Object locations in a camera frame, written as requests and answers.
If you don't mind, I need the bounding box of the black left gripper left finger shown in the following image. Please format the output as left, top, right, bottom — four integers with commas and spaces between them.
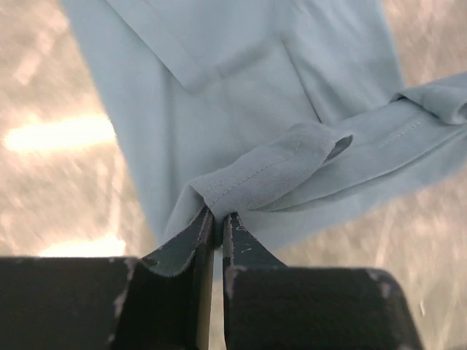
140, 206, 215, 350

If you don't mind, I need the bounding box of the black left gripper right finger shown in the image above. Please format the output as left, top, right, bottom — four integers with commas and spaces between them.
223, 213, 287, 349

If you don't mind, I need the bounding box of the grey-blue t-shirt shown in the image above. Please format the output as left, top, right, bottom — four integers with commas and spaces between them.
63, 1, 466, 249

